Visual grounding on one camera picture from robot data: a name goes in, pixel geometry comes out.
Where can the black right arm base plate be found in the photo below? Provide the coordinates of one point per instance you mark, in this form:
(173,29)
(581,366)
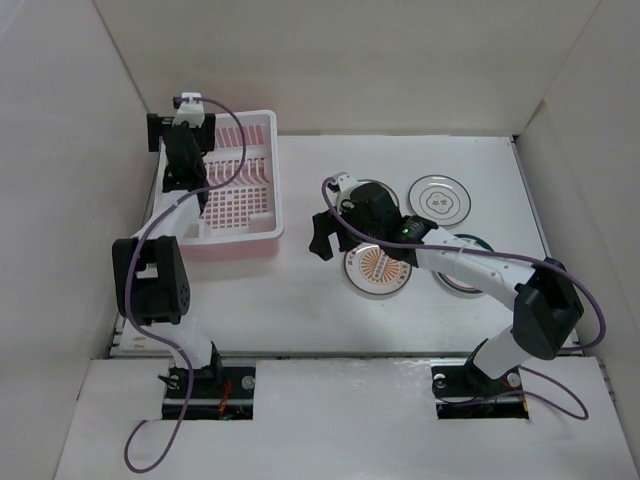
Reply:
(462,392)

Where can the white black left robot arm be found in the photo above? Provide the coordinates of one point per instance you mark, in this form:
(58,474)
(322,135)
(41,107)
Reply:
(151,283)

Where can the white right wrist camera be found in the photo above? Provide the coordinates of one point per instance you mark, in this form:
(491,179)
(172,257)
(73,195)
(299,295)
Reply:
(342,184)

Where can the white plate grey rim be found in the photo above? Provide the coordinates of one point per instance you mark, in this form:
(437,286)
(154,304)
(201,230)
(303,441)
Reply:
(441,199)

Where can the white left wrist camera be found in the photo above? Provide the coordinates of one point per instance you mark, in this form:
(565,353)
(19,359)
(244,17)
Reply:
(189,110)

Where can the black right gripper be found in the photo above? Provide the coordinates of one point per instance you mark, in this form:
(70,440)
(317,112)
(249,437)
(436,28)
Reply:
(325,224)

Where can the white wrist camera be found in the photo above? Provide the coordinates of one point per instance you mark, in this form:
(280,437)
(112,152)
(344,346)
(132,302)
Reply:
(189,110)
(342,184)

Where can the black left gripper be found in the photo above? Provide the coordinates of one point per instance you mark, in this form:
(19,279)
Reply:
(157,126)

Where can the orange sunburst plate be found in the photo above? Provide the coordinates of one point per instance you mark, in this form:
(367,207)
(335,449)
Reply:
(370,193)
(371,271)

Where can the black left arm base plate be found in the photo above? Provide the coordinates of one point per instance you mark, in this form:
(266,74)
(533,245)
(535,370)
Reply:
(229,397)

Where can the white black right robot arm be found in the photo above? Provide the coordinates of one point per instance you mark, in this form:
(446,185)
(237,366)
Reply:
(542,299)

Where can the white pink dish rack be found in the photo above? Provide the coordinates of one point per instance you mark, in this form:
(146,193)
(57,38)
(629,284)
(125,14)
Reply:
(244,218)

